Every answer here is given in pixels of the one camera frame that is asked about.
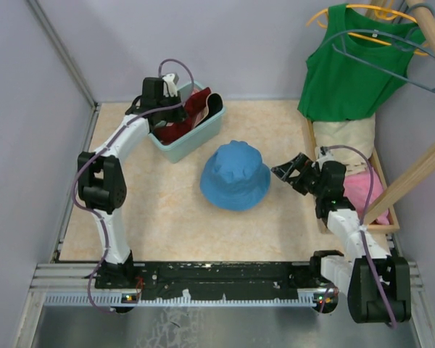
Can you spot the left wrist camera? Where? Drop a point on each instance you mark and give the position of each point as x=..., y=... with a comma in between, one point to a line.
x=170, y=88

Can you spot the grey-blue clothes hanger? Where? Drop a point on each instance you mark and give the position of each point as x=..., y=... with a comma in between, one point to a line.
x=385, y=52

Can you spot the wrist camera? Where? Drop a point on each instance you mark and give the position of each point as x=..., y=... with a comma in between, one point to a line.
x=323, y=155
x=170, y=88

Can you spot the dark red bucket hat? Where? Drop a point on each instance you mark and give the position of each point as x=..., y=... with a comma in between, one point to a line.
x=171, y=132

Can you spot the light teal plastic bin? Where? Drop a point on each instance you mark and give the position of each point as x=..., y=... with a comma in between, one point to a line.
x=202, y=133

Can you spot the wooden tray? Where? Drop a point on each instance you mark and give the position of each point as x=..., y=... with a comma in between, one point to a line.
x=393, y=226

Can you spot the beige bucket hat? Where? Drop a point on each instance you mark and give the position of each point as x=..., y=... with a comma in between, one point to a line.
x=213, y=105

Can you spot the pink cloth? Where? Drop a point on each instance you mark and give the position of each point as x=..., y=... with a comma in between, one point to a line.
x=356, y=189

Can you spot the aluminium frame post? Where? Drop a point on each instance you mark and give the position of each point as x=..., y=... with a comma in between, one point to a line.
x=62, y=51

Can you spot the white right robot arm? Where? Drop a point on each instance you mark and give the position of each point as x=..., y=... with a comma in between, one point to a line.
x=375, y=282

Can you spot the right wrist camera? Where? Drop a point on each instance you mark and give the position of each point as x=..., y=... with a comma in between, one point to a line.
x=323, y=155

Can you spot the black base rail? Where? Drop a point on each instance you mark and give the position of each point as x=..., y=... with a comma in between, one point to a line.
x=212, y=280

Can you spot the green tank top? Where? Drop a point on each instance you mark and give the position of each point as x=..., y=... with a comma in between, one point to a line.
x=337, y=88

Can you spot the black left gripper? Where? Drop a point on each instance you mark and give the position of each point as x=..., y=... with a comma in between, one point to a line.
x=180, y=116

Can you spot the pink bucket hat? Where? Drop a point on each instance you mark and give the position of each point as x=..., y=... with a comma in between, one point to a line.
x=195, y=105

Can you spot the blue bucket hat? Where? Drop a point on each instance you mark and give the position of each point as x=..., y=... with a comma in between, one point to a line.
x=235, y=178

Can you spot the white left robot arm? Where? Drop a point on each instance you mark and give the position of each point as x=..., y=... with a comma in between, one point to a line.
x=100, y=186

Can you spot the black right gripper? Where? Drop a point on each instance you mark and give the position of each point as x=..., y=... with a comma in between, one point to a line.
x=301, y=163

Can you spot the slanted wooden beam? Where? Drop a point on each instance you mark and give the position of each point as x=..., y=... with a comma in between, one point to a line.
x=417, y=172

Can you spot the wooden rack pole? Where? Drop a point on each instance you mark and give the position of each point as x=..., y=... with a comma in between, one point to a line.
x=426, y=20

